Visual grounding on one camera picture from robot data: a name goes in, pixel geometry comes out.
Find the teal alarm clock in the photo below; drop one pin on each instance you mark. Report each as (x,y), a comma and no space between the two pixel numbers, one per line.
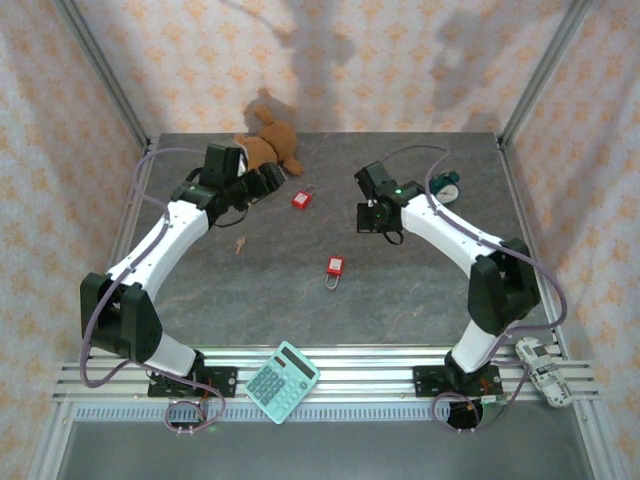
(445,189)

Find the aluminium frame post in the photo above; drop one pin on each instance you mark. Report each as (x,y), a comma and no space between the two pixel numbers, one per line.
(105,75)
(542,72)

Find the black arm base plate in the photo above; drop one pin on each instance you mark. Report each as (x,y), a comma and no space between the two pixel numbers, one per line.
(220,382)
(427,382)

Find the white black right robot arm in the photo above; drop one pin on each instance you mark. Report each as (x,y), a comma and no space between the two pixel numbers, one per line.
(450,235)

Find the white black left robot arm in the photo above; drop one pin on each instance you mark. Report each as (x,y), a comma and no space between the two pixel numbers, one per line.
(150,250)

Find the aluminium mounting rail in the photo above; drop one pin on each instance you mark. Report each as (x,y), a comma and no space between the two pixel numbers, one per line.
(360,375)

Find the teal desk calculator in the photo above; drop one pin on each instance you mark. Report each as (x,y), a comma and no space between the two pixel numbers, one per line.
(280,385)

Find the small metal key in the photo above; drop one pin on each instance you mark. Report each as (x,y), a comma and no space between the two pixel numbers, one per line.
(240,244)

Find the aluminium table side rail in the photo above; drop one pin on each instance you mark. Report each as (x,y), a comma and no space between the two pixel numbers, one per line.
(131,200)
(519,200)

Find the brown plush toy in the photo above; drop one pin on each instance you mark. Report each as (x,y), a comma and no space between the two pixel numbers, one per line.
(277,140)

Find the red safety padlock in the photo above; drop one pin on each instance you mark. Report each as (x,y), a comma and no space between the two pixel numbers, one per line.
(335,265)
(300,200)

